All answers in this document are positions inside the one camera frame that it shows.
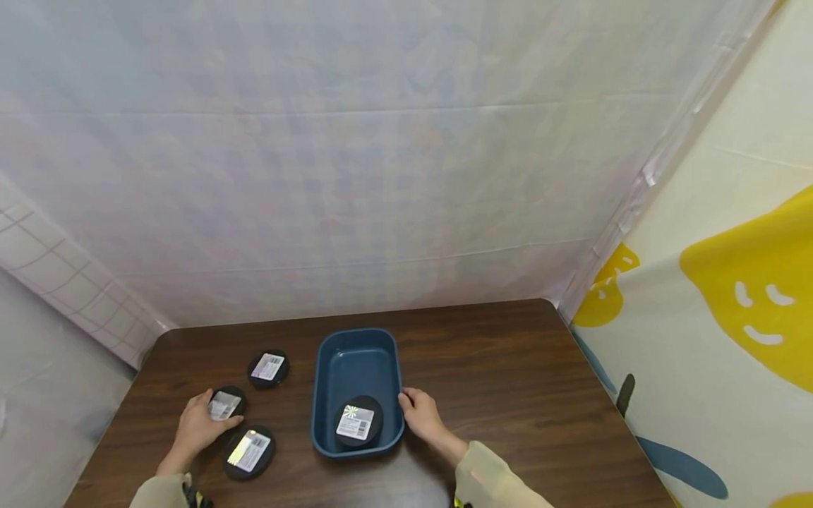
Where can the person's right thumb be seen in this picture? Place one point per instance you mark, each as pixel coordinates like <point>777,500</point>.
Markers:
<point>406,414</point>

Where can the black round labelled disc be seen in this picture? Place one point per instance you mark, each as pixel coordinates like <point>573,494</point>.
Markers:
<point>358,421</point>
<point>268,367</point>
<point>228,405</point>
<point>249,451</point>

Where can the person's left index finger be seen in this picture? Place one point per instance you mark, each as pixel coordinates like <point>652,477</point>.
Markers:
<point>202,400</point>

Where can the person's right hand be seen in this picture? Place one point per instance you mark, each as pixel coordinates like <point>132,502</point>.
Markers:
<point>425,420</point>

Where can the person's right forearm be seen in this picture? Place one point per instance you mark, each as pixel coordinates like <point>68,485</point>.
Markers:
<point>495,480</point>

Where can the person's left thumb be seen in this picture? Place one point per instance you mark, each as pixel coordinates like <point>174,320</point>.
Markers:
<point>230,424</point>

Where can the person's left hand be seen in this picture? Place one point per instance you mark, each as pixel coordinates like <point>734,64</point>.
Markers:
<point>194,427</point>

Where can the person's right fingers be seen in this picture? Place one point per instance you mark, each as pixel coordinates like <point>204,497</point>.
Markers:
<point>411,395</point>

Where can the black wrist band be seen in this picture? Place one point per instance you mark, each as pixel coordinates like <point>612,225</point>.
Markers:
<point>195,497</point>

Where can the person's left forearm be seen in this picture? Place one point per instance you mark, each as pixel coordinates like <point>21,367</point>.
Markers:
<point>162,487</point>

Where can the blue plastic tray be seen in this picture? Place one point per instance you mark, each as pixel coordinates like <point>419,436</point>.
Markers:
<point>356,367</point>

